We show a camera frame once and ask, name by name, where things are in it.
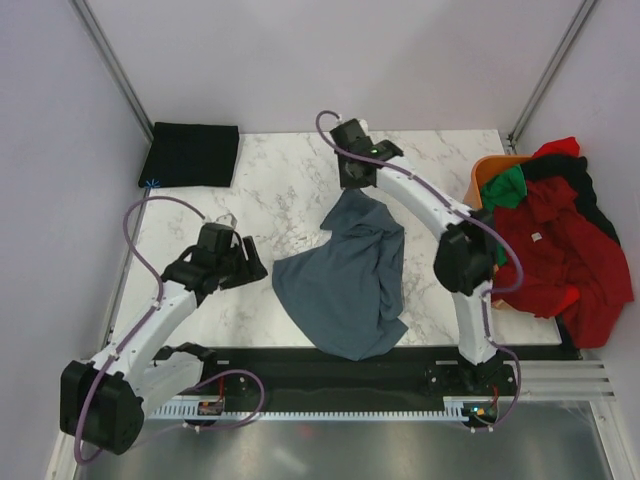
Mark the blue-grey t shirt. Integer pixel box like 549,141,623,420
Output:
272,190,408,361

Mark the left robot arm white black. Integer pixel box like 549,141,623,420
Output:
59,223,267,455

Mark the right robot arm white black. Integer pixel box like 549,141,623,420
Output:
326,119,502,394

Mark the folded black t shirt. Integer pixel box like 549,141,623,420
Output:
138,122,240,189

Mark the orange plastic basket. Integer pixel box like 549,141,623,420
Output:
464,155,530,311

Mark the green t shirt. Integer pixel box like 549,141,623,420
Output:
480,165,528,240

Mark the black t shirt in basket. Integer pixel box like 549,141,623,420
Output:
521,154,620,244

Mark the red t shirt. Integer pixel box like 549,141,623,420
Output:
494,137,634,349

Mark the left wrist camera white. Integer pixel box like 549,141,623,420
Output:
214,213,237,231

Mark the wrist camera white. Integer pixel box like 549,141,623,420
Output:
336,118,369,142
214,213,237,231

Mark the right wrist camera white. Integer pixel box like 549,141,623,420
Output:
336,118,369,142

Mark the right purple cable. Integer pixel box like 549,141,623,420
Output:
315,109,525,434

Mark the purple cable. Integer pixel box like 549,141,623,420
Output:
73,195,209,466
315,109,525,434

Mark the right aluminium frame post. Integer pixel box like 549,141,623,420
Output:
500,0,600,154

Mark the aluminium frame post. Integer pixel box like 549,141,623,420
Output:
69,0,153,141
500,0,600,154

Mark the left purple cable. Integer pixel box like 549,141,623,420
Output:
73,195,209,466

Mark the white slotted cable duct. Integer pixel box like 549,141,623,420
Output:
149,396,512,422

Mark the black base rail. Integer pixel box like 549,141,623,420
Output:
192,345,579,413

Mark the left aluminium frame post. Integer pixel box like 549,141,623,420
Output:
69,0,153,141

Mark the aluminium frame extrusion base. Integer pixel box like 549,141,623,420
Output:
69,357,616,401

